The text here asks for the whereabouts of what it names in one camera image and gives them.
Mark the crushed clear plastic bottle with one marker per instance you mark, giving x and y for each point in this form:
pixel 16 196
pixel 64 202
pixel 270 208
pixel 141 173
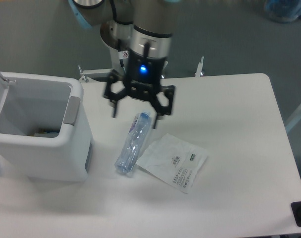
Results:
pixel 133 142

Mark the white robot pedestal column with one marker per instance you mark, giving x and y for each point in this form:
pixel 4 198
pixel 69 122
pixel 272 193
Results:
pixel 117 38

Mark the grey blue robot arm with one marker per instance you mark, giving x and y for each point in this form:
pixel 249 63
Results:
pixel 138 34

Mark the white pedestal base frame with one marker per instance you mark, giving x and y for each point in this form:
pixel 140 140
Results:
pixel 101 74

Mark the blue clear bag in background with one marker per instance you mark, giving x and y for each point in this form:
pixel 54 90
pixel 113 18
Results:
pixel 282 11

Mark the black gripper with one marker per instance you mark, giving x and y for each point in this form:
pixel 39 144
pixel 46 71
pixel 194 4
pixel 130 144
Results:
pixel 141 81

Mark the white push-lid trash can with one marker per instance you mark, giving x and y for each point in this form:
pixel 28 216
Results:
pixel 44 130

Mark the white plastic packaging bag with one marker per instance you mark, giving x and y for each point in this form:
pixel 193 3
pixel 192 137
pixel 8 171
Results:
pixel 174 161

